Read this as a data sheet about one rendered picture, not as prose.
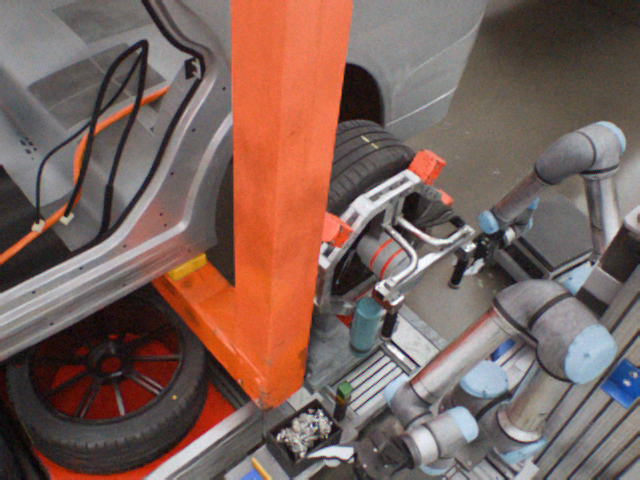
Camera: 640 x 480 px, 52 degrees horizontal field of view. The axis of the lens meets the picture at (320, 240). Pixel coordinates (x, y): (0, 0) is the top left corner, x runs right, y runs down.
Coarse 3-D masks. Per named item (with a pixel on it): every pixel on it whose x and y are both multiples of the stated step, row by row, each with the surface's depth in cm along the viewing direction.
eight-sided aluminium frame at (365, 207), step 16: (400, 176) 206; (416, 176) 207; (384, 192) 204; (400, 192) 202; (432, 192) 218; (352, 208) 198; (368, 208) 195; (352, 240) 199; (416, 240) 240; (320, 256) 200; (336, 256) 199; (320, 272) 202; (320, 288) 207; (368, 288) 243; (320, 304) 212; (336, 304) 221; (352, 304) 234
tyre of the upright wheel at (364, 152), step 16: (336, 128) 209; (352, 128) 212; (368, 128) 214; (336, 144) 205; (352, 144) 205; (368, 144) 207; (384, 144) 209; (400, 144) 214; (336, 160) 201; (352, 160) 201; (368, 160) 201; (384, 160) 202; (400, 160) 207; (336, 176) 198; (352, 176) 197; (368, 176) 199; (384, 176) 206; (336, 192) 196; (352, 192) 198; (416, 192) 231; (336, 208) 198; (416, 208) 239; (352, 288) 244
